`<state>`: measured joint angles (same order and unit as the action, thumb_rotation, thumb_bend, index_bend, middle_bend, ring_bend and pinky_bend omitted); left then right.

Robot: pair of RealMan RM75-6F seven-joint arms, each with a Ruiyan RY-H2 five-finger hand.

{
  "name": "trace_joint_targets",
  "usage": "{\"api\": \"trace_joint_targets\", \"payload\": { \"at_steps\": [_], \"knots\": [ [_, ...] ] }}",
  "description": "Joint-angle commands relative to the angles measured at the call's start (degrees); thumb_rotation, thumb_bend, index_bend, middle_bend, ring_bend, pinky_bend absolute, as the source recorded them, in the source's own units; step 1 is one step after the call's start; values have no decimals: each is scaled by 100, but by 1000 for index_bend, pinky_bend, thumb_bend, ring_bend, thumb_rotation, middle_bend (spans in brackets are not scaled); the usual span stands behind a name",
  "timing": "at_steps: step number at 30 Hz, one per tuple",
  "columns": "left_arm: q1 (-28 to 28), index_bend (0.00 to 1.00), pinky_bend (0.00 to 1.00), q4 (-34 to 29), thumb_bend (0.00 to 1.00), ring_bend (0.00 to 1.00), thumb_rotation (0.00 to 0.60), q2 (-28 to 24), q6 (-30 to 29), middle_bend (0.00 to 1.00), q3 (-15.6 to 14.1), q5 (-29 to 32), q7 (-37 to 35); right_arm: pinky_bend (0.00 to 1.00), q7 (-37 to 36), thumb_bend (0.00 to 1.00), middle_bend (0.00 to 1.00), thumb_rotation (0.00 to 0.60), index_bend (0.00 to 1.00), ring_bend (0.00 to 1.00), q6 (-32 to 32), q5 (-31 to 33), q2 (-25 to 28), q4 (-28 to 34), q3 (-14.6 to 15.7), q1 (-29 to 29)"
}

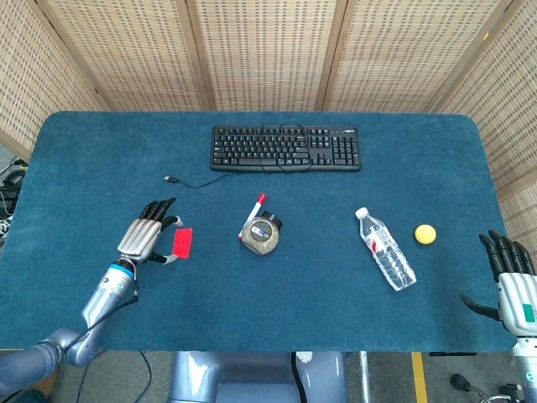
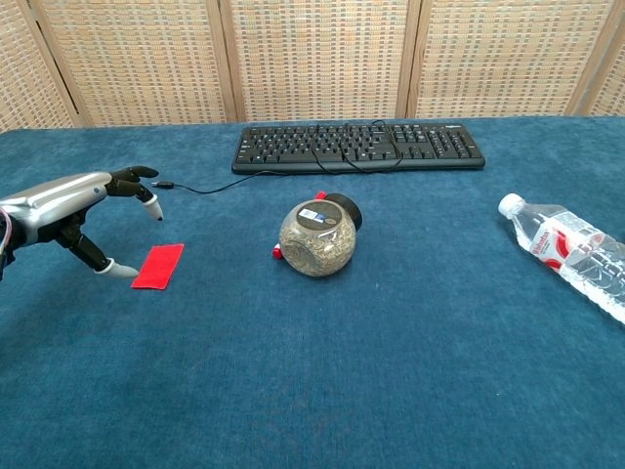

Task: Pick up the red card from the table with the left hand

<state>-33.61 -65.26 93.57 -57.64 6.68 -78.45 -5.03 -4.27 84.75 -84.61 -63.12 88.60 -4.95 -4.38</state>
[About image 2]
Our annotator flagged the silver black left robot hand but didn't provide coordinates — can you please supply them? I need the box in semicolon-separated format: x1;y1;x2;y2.
0;165;164;279

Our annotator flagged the red rectangular block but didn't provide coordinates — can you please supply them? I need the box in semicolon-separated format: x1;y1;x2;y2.
130;242;186;291

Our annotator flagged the seed jar with black lid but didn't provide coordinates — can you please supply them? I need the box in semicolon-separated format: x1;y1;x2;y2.
277;192;363;278

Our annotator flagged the woven bamboo folding screen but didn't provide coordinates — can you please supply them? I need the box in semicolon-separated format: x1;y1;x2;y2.
0;0;625;133

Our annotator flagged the blue felt table mat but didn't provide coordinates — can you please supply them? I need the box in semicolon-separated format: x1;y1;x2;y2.
0;115;625;469

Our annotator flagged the black computer keyboard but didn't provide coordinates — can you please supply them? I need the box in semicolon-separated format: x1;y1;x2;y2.
230;122;486;176

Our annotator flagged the clear plastic water bottle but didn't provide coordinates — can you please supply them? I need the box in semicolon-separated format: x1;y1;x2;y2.
497;192;625;324

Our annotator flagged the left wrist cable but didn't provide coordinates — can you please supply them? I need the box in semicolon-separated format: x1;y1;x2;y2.
0;207;15;282

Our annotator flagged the black keyboard USB cable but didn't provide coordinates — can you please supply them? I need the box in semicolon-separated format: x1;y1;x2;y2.
150;119;406;194

